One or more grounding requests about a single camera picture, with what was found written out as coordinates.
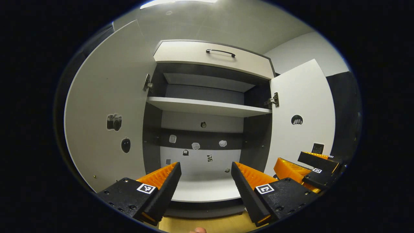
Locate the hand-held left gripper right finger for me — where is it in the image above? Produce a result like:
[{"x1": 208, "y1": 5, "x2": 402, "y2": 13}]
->
[{"x1": 231, "y1": 161, "x2": 319, "y2": 227}]

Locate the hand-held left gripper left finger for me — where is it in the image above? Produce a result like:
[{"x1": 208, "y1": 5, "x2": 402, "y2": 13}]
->
[{"x1": 92, "y1": 162, "x2": 182, "y2": 226}]

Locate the white double-door shoe cabinet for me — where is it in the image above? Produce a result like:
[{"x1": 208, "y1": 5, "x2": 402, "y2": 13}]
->
[{"x1": 142, "y1": 39, "x2": 276, "y2": 219}]

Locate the cabinet door with headphone sticker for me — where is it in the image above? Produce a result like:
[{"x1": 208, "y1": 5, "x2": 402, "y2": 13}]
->
[{"x1": 264, "y1": 59, "x2": 336, "y2": 178}]

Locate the cabinet door with camera sticker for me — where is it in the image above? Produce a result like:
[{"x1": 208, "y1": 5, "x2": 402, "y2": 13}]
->
[{"x1": 64, "y1": 20, "x2": 157, "y2": 193}]

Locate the white cabinet shelf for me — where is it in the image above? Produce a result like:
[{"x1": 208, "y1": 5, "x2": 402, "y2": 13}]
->
[{"x1": 147, "y1": 96, "x2": 273, "y2": 118}]

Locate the white cabinet drawer front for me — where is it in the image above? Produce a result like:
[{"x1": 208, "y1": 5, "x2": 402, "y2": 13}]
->
[{"x1": 153, "y1": 40, "x2": 275, "y2": 80}]

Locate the ceiling light strip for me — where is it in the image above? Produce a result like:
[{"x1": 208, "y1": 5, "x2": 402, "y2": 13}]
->
[{"x1": 140, "y1": 0, "x2": 217, "y2": 9}]

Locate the black curved drawer handle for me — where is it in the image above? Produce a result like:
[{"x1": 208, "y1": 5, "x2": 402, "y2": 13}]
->
[{"x1": 206, "y1": 49, "x2": 236, "y2": 58}]

